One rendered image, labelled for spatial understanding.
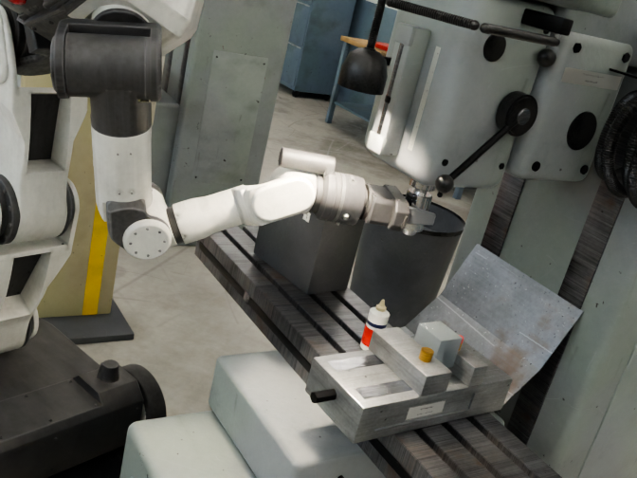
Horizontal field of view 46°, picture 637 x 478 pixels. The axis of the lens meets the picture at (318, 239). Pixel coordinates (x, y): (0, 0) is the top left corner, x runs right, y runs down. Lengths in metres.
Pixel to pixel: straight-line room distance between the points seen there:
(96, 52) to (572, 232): 0.98
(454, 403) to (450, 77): 0.55
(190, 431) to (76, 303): 1.76
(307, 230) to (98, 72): 0.68
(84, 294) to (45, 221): 1.61
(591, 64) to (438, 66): 0.28
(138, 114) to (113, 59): 0.09
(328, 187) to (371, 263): 2.09
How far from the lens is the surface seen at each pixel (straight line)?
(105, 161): 1.18
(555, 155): 1.37
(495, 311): 1.67
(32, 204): 1.56
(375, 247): 3.32
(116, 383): 1.81
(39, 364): 1.93
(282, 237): 1.69
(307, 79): 8.68
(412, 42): 1.21
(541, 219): 1.64
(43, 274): 1.70
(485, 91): 1.23
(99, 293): 3.20
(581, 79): 1.35
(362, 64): 1.13
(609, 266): 1.54
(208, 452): 1.46
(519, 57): 1.26
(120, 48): 1.11
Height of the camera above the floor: 1.63
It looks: 21 degrees down
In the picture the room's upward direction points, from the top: 14 degrees clockwise
